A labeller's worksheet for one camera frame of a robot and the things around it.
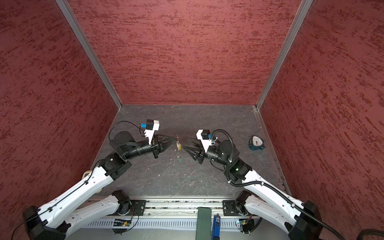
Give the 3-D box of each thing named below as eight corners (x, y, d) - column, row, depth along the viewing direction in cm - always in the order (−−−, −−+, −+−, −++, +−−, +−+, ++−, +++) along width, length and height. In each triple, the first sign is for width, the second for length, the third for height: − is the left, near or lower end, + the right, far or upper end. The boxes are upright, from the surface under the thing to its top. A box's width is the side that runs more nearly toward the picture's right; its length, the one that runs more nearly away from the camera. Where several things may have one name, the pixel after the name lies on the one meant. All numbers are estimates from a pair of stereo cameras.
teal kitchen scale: (250, 150, 98) (252, 147, 94) (247, 139, 103) (249, 135, 100) (263, 150, 98) (266, 147, 94) (259, 139, 104) (262, 135, 100)
